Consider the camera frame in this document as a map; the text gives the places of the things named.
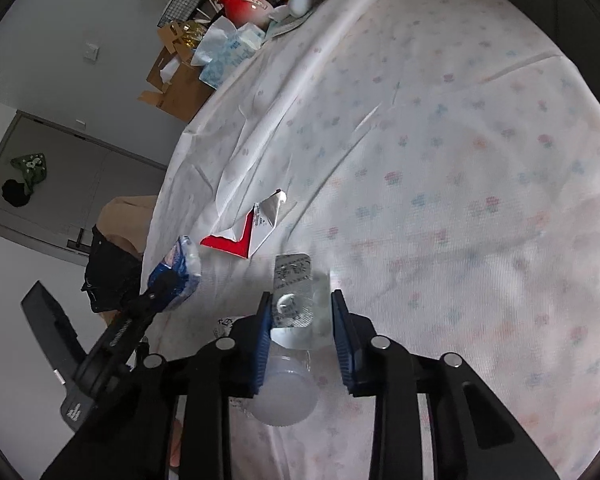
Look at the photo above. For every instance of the grey door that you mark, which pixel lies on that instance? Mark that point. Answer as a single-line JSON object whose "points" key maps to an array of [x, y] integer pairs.
{"points": [[80, 170]]}

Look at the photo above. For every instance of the dark hanging cap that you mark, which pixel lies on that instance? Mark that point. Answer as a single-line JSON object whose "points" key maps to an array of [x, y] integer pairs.
{"points": [[16, 193]]}

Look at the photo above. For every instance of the beige jacket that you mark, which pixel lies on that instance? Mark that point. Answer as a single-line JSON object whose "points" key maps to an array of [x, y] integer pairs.
{"points": [[127, 220]]}

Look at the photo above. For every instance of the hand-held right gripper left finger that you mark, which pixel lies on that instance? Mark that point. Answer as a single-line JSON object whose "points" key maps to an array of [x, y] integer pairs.
{"points": [[262, 340]]}

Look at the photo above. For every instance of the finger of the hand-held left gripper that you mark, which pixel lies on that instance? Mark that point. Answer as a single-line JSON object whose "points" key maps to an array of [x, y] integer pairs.
{"points": [[122, 335]]}

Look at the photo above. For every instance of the green patterned hanging cloth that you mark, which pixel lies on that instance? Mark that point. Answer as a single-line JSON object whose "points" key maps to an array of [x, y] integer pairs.
{"points": [[29, 167]]}

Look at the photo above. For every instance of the black cloth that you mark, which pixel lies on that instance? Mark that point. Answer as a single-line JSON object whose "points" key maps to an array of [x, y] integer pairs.
{"points": [[112, 275]]}

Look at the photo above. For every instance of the red and white vase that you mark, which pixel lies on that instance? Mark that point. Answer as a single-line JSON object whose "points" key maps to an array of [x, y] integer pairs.
{"points": [[247, 7]]}

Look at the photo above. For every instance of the white floral tablecloth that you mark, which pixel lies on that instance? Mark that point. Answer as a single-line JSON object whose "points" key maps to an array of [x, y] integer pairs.
{"points": [[455, 160]]}

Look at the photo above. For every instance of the translucent white plastic cup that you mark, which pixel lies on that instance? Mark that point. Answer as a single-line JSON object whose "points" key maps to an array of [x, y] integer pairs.
{"points": [[285, 395]]}

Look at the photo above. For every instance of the clear plastic bag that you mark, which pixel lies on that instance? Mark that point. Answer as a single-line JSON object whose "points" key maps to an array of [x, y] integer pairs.
{"points": [[320, 320]]}

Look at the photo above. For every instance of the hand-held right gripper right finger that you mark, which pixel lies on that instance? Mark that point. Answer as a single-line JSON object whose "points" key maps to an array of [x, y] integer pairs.
{"points": [[342, 340]]}

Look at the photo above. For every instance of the white light switch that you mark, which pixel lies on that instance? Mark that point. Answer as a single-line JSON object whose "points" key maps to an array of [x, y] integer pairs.
{"points": [[91, 53]]}

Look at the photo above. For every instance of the light blue tissue box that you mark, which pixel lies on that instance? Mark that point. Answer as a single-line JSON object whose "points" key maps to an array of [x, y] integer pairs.
{"points": [[230, 52]]}

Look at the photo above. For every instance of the silver pill blister pack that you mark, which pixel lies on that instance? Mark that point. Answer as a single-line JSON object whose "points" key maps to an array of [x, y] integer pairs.
{"points": [[292, 285]]}

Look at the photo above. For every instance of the blue tissue packet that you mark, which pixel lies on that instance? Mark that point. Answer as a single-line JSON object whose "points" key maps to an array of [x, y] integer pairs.
{"points": [[180, 265]]}

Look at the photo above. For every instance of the red and white torn wrapper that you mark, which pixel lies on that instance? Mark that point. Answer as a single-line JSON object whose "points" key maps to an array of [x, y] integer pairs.
{"points": [[252, 232]]}

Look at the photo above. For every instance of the open brown cardboard box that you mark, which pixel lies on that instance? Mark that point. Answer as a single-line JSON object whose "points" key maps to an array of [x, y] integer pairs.
{"points": [[180, 87]]}

